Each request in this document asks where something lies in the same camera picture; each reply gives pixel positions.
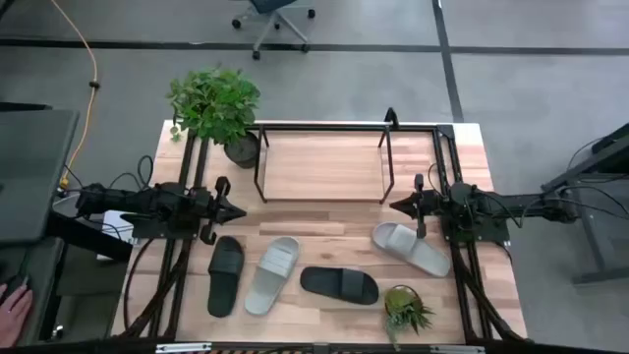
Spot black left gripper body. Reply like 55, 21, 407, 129
189, 175, 233, 246

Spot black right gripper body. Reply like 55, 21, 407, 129
411, 172, 446, 241

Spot grey striped slide sandal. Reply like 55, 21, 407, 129
371, 220, 451, 278
244, 236, 302, 317

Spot black slide sandal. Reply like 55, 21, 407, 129
206, 235, 246, 319
299, 265, 380, 306

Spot white box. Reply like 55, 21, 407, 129
96, 209, 142, 262

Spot small potted succulent plant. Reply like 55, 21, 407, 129
382, 284, 436, 351

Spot large leafy potted plant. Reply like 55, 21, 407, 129
165, 63, 262, 170

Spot dark metal stand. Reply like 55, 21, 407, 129
540, 122, 629, 286

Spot dark side desk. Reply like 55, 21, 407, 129
0, 102, 134, 345

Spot office swivel chair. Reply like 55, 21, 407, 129
230, 0, 316, 61

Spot person's hand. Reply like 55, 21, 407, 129
0, 282, 34, 348

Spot black metal table frame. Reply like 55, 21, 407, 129
110, 120, 530, 345

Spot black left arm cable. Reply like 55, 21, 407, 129
108, 154, 154, 191

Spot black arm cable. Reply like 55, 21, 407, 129
559, 137, 629, 222
108, 154, 154, 191

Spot wooden shelf with black frame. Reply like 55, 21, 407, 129
253, 122, 397, 206

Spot silver metal bracket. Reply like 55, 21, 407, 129
155, 342, 212, 354
429, 345, 486, 354

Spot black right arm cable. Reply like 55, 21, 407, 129
559, 137, 629, 222

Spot yellow cable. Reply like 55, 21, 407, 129
48, 0, 99, 191

